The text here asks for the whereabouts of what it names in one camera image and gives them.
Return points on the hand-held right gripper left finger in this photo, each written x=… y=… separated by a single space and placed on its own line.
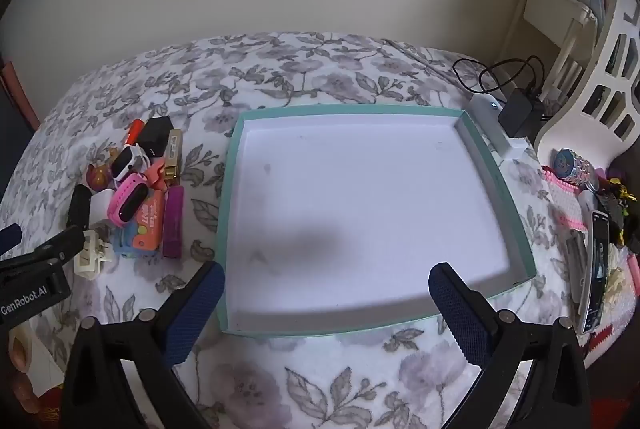
x=194 y=311

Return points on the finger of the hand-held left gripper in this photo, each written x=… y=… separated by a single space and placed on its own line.
x=9 y=239
x=62 y=245

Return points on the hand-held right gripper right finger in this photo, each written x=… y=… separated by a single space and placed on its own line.
x=461 y=314

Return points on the black toy car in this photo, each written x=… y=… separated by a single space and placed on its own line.
x=79 y=206

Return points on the white charger cube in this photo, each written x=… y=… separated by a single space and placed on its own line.
x=101 y=206

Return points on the pink smartwatch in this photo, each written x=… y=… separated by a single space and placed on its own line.
x=127 y=199

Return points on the brown pink dog toy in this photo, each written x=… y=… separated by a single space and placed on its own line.
x=100 y=174

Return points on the purple bar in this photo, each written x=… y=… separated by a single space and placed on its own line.
x=173 y=221

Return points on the white smartwatch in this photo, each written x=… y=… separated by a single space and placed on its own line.
x=125 y=161

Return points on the orange toy tube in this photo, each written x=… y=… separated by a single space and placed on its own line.
x=135 y=131

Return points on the black charger cube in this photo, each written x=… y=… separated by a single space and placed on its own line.
x=154 y=136

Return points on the gold patterned bar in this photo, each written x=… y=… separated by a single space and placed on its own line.
x=172 y=154

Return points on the teal cardboard tray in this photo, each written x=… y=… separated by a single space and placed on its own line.
x=360 y=209

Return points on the person's left hand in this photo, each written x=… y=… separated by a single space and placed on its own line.
x=24 y=349

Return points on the dark cabinet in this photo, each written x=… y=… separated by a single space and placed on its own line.
x=12 y=134

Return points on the silver metal clip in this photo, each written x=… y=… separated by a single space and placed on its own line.
x=576 y=264

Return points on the black white handheld device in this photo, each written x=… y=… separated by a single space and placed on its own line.
x=596 y=269

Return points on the pink white beaded bag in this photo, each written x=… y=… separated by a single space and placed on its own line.
x=562 y=199

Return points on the white power strip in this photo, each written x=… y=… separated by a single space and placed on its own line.
x=515 y=148

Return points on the blue-faced metal wristwatch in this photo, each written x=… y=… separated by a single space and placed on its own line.
x=565 y=161

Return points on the black yellow toy robot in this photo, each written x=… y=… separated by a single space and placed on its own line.
x=620 y=209

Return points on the black power adapter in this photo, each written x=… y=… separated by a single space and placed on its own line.
x=520 y=114

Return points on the grey floral blanket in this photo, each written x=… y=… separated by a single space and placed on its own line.
x=310 y=69

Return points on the white lattice headboard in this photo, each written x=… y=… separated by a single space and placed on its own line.
x=595 y=74

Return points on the white stool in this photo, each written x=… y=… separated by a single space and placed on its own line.
x=555 y=1

